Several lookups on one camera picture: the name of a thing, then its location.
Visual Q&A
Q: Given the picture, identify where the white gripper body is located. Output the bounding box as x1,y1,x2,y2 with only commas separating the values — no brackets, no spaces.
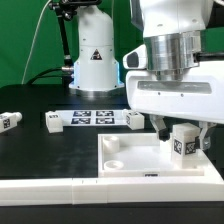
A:
126,61,224,124

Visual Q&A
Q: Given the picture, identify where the black camera stand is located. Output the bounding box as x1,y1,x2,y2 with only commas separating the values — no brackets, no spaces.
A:
48,0,102,80

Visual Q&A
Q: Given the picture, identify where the black cable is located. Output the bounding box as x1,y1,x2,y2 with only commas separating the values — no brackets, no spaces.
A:
26,68,73,86

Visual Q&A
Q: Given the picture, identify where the white cable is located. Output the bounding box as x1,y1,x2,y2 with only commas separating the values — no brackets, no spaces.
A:
21,0,53,85

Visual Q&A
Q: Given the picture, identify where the white L-shaped fence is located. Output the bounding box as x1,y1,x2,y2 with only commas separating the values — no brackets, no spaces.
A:
0,137,224,206

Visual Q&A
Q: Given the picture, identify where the sheet with fiducial markers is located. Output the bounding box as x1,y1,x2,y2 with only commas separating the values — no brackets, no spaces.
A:
56,110,125,126

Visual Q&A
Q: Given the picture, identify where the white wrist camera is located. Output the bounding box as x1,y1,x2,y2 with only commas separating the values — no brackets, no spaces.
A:
123,44,147,70

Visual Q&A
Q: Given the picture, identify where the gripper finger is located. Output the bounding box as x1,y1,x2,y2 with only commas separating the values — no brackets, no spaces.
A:
149,115,169,140
199,121,216,150

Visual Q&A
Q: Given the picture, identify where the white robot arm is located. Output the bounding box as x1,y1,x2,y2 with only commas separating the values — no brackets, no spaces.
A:
70,0,224,149

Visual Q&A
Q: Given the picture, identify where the white square tabletop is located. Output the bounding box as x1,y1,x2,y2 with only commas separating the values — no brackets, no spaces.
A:
98,133,204,178

